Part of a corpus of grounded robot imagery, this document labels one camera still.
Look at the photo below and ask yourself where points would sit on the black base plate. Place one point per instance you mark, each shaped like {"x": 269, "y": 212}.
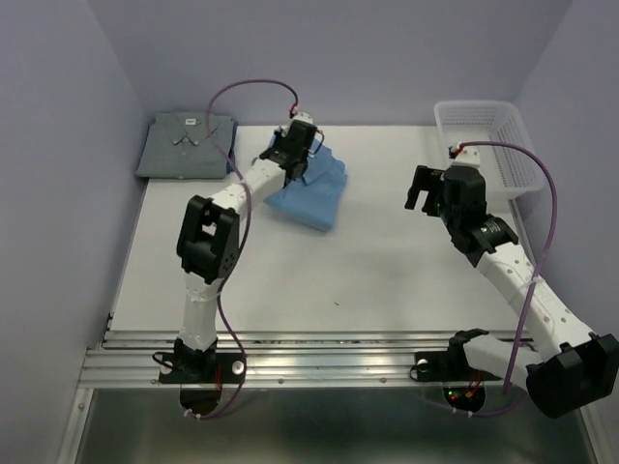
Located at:
{"x": 444, "y": 367}
{"x": 224, "y": 368}

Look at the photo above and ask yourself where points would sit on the blue long sleeve shirt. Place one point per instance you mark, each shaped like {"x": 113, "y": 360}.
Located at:
{"x": 313, "y": 199}

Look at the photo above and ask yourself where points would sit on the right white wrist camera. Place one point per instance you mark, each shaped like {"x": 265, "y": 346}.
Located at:
{"x": 465, "y": 156}

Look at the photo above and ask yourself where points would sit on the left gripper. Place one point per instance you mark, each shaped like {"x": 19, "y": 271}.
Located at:
{"x": 280, "y": 137}

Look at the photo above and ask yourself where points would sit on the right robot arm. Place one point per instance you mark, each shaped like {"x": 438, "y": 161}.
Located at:
{"x": 570, "y": 366}

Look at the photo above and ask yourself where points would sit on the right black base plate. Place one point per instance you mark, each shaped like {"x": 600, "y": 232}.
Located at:
{"x": 444, "y": 367}

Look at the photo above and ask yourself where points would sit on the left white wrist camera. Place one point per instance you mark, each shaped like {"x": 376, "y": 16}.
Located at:
{"x": 298, "y": 115}

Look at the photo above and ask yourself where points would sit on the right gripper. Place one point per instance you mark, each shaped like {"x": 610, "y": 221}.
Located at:
{"x": 428, "y": 179}

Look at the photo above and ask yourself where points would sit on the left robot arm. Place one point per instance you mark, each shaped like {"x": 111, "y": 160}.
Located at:
{"x": 209, "y": 248}

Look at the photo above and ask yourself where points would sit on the folded grey shirt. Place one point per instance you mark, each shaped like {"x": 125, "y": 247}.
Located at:
{"x": 185, "y": 145}

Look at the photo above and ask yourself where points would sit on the aluminium rail frame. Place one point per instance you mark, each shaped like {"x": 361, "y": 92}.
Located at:
{"x": 351, "y": 307}

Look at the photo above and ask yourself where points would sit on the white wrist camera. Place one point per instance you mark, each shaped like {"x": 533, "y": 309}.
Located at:
{"x": 298, "y": 115}
{"x": 465, "y": 156}

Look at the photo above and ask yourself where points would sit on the white plastic basket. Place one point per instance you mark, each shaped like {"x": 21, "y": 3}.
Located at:
{"x": 508, "y": 173}

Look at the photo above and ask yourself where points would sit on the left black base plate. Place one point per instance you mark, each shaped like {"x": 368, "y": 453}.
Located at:
{"x": 224, "y": 368}

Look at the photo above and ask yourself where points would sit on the folded blue checkered shirt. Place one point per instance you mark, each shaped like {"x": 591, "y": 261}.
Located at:
{"x": 232, "y": 147}

